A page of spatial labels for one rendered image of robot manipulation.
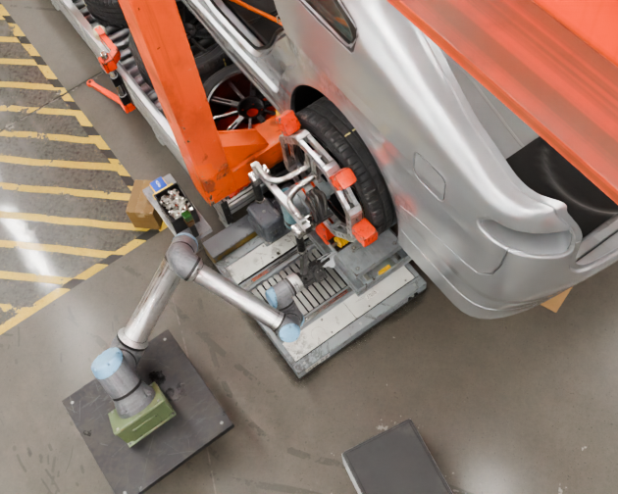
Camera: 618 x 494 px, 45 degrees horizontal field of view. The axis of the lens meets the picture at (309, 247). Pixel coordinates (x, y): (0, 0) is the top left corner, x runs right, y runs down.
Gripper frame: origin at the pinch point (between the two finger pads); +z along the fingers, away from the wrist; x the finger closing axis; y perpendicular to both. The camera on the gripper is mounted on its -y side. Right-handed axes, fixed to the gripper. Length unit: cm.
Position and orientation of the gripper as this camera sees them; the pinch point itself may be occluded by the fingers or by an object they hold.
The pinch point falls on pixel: (333, 252)
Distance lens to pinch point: 345.3
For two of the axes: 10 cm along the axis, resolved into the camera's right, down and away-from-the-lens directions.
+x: 3.6, 1.6, -9.2
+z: 8.2, -5.4, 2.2
